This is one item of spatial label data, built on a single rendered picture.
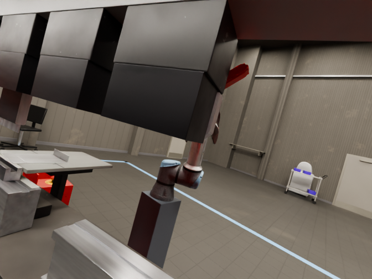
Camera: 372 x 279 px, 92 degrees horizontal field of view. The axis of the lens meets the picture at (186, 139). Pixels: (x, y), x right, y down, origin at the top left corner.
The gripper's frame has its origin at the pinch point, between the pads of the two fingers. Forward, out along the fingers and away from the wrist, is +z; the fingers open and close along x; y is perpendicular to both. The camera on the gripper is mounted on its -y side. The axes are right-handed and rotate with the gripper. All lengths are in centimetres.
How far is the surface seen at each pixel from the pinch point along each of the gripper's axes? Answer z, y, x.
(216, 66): -14.0, 35.2, -3.0
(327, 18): -19.1, 37.6, 8.0
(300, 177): 217, -643, 506
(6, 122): -3, 11, -50
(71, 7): -25.0, 22.9, -27.2
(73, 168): 10.1, 5.7, -37.6
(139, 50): -16.1, 32.0, -13.1
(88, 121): 33, -469, -272
